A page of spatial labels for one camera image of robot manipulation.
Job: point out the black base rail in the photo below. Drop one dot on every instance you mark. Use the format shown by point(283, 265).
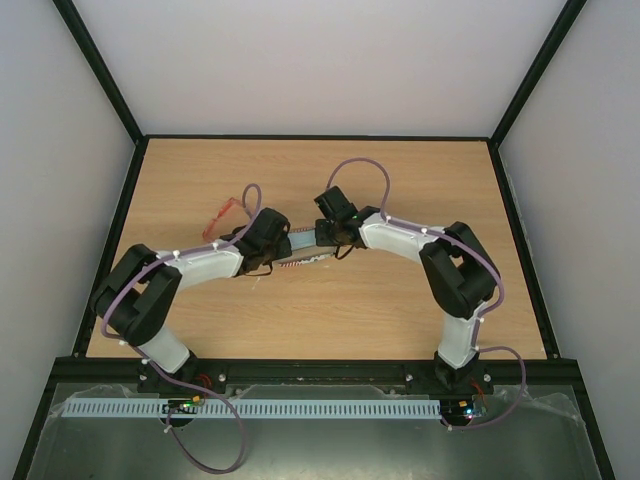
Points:
point(396, 377)

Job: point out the light blue cleaning cloth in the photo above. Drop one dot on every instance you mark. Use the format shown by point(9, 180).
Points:
point(301, 240)

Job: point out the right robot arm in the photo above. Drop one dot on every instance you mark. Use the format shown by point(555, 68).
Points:
point(460, 273)

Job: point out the light blue slotted cable duct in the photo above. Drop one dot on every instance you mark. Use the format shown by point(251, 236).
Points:
point(254, 409)

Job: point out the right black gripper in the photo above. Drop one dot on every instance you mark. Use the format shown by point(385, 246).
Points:
point(323, 232)

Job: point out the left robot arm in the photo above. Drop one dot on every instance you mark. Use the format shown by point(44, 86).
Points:
point(134, 300)

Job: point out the red sunglasses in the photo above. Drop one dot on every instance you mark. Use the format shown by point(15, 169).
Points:
point(231, 215)

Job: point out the flag pattern glasses case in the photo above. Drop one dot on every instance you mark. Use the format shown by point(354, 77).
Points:
point(306, 256)

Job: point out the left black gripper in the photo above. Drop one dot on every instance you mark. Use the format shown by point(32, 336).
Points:
point(285, 249)

